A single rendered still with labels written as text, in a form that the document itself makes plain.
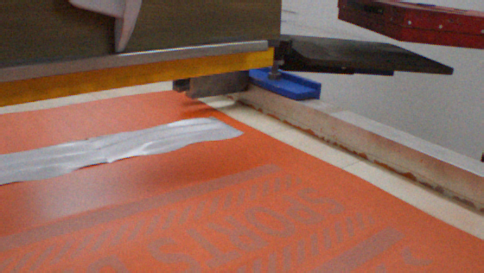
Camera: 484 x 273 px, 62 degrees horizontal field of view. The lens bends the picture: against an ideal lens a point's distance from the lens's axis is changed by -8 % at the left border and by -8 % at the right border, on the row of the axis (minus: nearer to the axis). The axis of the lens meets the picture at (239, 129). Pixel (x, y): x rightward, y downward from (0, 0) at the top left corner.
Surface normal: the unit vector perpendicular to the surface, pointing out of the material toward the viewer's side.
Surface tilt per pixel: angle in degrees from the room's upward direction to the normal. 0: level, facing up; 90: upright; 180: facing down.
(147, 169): 0
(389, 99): 90
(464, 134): 90
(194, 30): 87
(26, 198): 0
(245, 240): 0
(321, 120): 90
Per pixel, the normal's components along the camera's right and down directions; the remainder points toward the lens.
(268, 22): 0.63, 0.28
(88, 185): 0.08, -0.93
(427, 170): -0.78, 0.16
